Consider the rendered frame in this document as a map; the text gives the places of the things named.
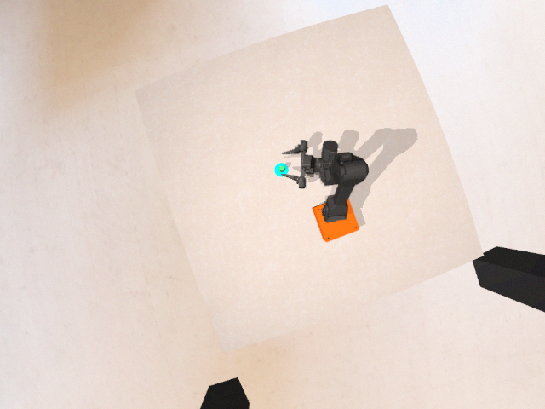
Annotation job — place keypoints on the cyan circle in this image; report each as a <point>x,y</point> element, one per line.
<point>277,167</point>

